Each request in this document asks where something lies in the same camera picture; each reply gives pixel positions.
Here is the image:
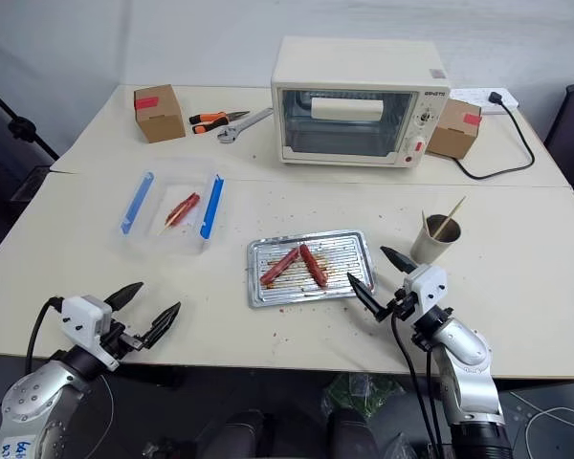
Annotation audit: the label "black oven power cable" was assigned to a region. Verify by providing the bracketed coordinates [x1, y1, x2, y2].
[452, 91, 537, 182]

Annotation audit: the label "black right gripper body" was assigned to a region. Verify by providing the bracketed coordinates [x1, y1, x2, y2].
[384, 286, 419, 321]

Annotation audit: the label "long red sausage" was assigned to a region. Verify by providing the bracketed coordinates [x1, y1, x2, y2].
[259, 246, 300, 290]

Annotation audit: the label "silver adjustable wrench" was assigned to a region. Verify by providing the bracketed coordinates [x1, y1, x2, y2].
[216, 107, 275, 145]

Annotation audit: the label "brown paper cup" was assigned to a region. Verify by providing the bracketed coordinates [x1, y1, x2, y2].
[409, 213, 462, 265]

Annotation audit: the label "dark office chair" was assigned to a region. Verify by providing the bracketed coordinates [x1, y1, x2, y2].
[543, 81, 574, 196]

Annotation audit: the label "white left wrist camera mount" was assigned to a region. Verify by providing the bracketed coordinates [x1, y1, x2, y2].
[60, 295, 114, 347]

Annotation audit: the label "short red sausage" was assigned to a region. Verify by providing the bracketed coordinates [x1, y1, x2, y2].
[299, 244, 329, 289]

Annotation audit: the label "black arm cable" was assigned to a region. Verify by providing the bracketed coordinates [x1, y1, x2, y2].
[389, 310, 447, 459]
[24, 295, 64, 375]

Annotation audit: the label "cardboard box with red tape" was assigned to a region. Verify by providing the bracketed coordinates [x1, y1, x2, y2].
[426, 98, 484, 161]
[133, 84, 188, 144]

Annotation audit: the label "black stand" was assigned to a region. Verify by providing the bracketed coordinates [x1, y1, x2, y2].
[0, 78, 61, 162]

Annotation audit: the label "white power strip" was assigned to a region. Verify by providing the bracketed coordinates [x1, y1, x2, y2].
[451, 87, 520, 116]

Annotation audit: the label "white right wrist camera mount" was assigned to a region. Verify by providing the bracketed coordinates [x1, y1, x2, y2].
[403, 265, 449, 316]

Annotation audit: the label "thin white floor cable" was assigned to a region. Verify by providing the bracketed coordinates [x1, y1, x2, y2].
[506, 389, 574, 459]

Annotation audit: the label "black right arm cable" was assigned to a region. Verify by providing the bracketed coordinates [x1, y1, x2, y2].
[389, 310, 447, 459]

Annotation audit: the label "silver metal baking tray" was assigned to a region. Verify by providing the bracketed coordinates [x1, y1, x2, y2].
[246, 229, 378, 310]

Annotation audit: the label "bare bamboo skewer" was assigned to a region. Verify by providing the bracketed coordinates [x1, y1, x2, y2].
[433, 195, 468, 239]

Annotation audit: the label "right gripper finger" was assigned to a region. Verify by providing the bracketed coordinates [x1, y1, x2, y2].
[346, 271, 389, 323]
[380, 246, 419, 275]

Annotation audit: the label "orange black pliers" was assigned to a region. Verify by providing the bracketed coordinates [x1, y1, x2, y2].
[188, 110, 252, 136]

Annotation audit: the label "cream toaster oven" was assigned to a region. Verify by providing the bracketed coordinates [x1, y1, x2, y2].
[270, 35, 452, 170]

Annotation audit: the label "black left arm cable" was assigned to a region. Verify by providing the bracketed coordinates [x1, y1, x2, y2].
[24, 295, 64, 375]

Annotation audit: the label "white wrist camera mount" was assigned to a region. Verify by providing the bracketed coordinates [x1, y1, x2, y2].
[60, 295, 114, 347]
[403, 265, 449, 316]

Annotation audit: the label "green plastic bag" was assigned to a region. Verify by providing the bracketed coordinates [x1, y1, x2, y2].
[320, 372, 407, 423]

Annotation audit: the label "dark rounded shape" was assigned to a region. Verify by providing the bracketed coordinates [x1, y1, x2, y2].
[325, 407, 382, 459]
[221, 409, 270, 459]

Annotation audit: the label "clear container with blue clips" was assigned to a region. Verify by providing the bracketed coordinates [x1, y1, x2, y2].
[108, 157, 229, 255]

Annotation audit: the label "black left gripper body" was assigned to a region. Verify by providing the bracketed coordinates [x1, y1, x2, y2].
[97, 320, 145, 372]

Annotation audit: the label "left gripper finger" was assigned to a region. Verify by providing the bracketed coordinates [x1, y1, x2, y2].
[141, 300, 183, 349]
[102, 281, 145, 314]

